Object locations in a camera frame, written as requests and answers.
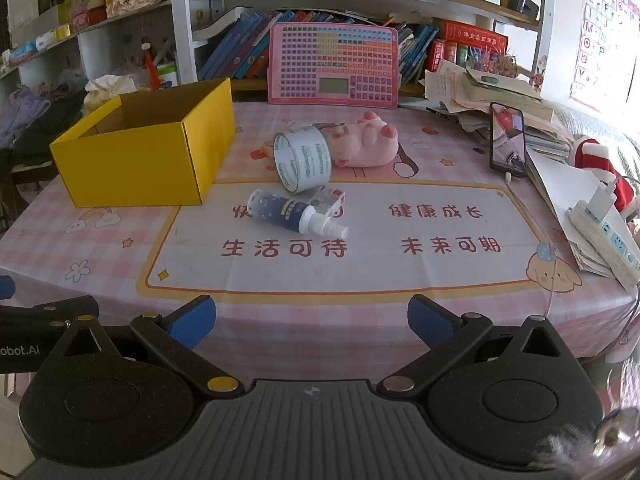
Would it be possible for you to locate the crumpled white plastic bag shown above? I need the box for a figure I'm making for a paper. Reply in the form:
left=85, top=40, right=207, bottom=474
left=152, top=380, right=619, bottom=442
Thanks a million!
left=84, top=74, right=151, bottom=112

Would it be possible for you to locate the red flat box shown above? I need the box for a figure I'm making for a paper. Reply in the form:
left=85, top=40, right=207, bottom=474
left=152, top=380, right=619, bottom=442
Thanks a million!
left=442, top=19, right=510, bottom=44

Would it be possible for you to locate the stack of white sheets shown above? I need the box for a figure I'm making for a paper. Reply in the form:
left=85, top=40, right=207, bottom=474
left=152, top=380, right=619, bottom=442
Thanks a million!
left=525, top=149, right=617, bottom=277

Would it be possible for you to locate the pink checked printed tablecloth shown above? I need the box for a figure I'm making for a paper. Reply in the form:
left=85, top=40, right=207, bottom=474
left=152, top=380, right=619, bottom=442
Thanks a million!
left=0, top=100, right=640, bottom=401

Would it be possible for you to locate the red marker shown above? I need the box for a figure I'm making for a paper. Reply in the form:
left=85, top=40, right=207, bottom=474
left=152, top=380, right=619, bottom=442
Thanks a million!
left=141, top=42, right=160, bottom=90

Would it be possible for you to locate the black smartphone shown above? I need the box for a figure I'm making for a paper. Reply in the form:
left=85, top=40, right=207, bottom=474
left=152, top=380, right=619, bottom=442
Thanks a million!
left=489, top=101, right=528, bottom=180

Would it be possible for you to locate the thick open book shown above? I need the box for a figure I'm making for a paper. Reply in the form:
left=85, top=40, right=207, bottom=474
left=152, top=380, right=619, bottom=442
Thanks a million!
left=465, top=67, right=556, bottom=122

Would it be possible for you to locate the pile of loose papers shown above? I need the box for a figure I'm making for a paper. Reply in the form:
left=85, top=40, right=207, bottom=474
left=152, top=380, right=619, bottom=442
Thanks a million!
left=425, top=57, right=576, bottom=161

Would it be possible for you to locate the pink learning tablet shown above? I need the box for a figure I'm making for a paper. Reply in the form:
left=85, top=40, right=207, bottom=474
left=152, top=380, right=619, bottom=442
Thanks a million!
left=266, top=22, right=400, bottom=109

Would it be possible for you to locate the white power strip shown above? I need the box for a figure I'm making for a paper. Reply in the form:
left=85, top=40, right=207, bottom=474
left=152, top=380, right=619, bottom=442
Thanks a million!
left=565, top=200, right=640, bottom=291

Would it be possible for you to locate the red white plush hat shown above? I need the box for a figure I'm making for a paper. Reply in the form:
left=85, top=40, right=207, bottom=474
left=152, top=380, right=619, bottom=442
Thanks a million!
left=567, top=135, right=636, bottom=211

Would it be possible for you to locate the dark blue spray bottle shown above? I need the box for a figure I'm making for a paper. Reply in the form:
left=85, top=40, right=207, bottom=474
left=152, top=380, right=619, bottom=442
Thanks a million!
left=248, top=189, right=349, bottom=240

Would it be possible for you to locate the row of colourful books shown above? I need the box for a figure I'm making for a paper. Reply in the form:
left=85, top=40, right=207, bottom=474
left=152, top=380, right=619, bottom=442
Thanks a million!
left=197, top=9, right=442, bottom=86

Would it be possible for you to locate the white charging cable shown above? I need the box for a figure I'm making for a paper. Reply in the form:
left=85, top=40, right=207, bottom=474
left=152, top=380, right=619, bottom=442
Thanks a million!
left=504, top=172, right=576, bottom=321

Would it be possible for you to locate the small clear plastic case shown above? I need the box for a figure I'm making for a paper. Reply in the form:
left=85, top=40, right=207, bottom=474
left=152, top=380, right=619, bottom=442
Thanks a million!
left=306, top=185, right=347, bottom=221

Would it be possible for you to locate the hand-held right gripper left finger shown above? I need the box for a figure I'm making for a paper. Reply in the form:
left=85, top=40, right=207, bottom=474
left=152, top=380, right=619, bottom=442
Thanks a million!
left=47, top=295, right=246, bottom=396

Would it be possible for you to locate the yellow cardboard box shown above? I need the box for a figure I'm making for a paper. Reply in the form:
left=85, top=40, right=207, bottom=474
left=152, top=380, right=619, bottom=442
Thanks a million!
left=49, top=78, right=237, bottom=208

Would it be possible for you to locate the alphabet wall poster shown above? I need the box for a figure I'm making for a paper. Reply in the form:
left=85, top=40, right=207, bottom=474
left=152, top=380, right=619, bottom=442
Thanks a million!
left=570, top=0, right=640, bottom=113

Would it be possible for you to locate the white plug adapter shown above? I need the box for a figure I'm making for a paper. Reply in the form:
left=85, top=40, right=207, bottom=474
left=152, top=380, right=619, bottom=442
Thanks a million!
left=587, top=182, right=619, bottom=221

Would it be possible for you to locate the purple cloth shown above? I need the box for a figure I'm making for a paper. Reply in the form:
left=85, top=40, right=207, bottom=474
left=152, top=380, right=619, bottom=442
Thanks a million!
left=0, top=85, right=52, bottom=147

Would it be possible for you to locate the clear printed tape roll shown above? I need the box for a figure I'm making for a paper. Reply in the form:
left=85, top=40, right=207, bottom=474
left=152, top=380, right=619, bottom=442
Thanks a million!
left=273, top=126, right=332, bottom=194

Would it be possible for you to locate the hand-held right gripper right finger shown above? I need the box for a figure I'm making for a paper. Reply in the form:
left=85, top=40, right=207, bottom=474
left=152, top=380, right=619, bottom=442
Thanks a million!
left=377, top=295, right=588, bottom=396

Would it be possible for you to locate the pink plush pig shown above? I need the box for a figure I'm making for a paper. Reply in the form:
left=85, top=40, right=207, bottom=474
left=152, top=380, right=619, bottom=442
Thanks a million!
left=252, top=110, right=399, bottom=169

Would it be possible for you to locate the bunch of colourful trinkets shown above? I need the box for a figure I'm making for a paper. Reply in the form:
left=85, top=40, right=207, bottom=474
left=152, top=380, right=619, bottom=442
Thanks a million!
left=467, top=47, right=522, bottom=79

